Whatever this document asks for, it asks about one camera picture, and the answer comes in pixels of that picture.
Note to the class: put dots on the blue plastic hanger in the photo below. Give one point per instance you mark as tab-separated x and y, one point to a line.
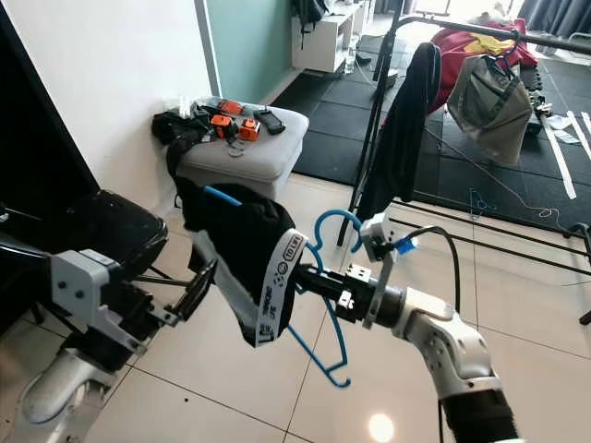
337	214

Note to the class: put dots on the black metal clothes rack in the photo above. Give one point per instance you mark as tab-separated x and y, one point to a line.
563	44

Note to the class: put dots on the dark grey curtain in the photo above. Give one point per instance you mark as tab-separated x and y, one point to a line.
554	14

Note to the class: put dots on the grey hanging garment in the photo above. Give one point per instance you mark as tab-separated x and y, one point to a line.
489	106

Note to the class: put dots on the black backpack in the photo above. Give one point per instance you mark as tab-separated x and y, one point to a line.
307	11

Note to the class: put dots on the black chair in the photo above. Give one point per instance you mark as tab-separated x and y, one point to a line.
92	231

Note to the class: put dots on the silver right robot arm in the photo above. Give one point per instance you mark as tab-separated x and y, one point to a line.
443	337

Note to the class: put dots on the red blanket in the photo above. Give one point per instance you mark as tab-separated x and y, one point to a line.
457	46

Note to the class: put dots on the dark navy hanging garment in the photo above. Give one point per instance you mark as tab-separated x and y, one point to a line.
402	129

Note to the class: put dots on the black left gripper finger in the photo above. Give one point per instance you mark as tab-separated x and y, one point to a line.
147	262
204	290

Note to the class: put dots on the black remote controller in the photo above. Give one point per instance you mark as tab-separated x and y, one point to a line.
270	121

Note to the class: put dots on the light grey padded ottoman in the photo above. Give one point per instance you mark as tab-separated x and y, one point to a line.
254	157

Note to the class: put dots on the black and white shorts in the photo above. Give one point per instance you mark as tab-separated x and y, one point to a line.
245	240

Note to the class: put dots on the yellow cloth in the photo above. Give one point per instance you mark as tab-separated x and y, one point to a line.
491	43

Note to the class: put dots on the white cube shelf unit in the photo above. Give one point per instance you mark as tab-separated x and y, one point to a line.
319	46

